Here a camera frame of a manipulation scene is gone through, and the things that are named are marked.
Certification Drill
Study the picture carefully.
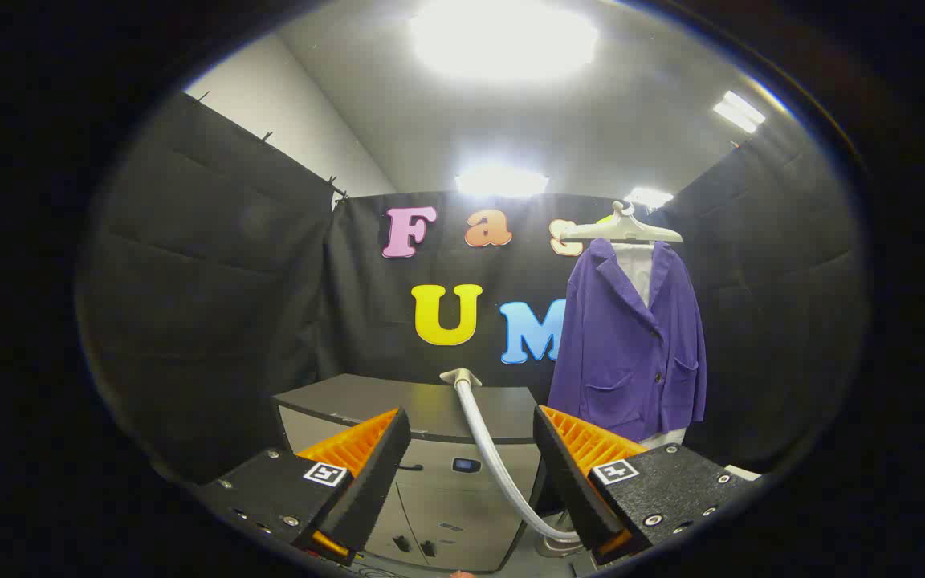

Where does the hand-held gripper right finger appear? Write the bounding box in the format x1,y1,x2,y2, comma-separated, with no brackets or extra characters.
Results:
532,404,762,565

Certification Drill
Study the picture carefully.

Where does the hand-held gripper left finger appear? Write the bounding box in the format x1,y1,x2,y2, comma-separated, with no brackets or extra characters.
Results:
194,405,414,567

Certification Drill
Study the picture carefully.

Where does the purple corduroy jacket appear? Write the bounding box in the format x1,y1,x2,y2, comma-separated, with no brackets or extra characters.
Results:
547,238,708,442

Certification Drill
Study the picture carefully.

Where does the white shirt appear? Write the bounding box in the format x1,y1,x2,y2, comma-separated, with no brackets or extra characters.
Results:
613,241,687,449

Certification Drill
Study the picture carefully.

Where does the grey steamer base unit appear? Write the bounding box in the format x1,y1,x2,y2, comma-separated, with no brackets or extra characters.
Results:
539,530,588,559

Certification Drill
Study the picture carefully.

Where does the white plastic clothes hanger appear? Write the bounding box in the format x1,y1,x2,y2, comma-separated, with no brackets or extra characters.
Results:
559,201,684,246

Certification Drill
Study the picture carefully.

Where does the grey cabinet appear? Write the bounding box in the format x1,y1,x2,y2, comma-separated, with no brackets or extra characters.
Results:
272,373,548,572

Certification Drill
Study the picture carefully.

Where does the black backdrop cloth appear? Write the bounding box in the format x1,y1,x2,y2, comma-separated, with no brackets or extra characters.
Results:
75,91,869,486

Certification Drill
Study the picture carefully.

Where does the large ceiling light panel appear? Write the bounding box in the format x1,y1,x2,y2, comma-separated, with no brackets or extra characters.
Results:
408,0,600,81

